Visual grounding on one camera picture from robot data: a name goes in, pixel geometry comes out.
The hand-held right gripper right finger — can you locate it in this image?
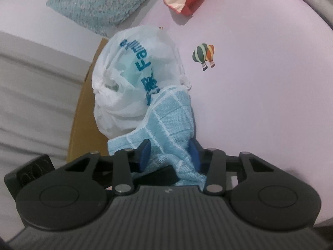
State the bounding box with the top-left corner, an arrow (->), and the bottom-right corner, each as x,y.
189,139 -> 273,194

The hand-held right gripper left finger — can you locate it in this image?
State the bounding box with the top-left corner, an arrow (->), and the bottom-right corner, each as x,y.
65,139 -> 151,194

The light blue checked towel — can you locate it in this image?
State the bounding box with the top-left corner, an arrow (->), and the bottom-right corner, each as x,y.
107,85 -> 209,188

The cardboard box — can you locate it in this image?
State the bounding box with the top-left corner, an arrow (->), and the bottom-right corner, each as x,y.
67,38 -> 112,163

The white plastic bag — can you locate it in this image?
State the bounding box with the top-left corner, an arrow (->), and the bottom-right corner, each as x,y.
92,25 -> 192,138

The light grey curtain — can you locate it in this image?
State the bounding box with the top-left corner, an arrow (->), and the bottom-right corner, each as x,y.
0,30 -> 94,240

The pink printed mat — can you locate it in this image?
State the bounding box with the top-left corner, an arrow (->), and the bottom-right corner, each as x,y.
101,0 -> 333,227

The teal patterned blanket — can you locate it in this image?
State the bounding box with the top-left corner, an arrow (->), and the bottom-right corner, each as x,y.
45,0 -> 167,35

